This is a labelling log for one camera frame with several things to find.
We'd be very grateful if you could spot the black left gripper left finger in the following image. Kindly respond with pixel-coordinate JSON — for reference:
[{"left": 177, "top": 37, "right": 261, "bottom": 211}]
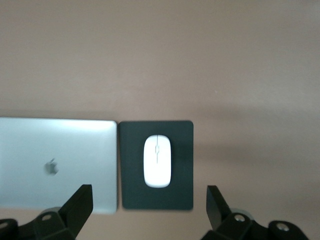
[{"left": 0, "top": 184, "right": 94, "bottom": 240}]

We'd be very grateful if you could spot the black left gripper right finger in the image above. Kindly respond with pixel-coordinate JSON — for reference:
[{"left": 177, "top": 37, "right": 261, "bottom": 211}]
[{"left": 199, "top": 184, "right": 310, "bottom": 240}]

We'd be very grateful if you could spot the white computer mouse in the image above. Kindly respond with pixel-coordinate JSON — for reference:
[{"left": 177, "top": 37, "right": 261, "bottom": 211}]
[{"left": 143, "top": 134, "right": 172, "bottom": 188}]

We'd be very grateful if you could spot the black rectangular mouse pad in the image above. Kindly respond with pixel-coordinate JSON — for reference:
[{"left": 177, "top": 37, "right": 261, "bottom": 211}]
[{"left": 117, "top": 120, "right": 195, "bottom": 211}]

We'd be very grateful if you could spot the silver apple laptop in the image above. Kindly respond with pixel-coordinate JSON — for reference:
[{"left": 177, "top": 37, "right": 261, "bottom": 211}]
[{"left": 0, "top": 116, "right": 118, "bottom": 215}]

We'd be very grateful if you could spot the brown table cover cloth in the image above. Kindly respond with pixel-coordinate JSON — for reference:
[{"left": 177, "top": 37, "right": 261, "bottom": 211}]
[{"left": 0, "top": 0, "right": 320, "bottom": 240}]

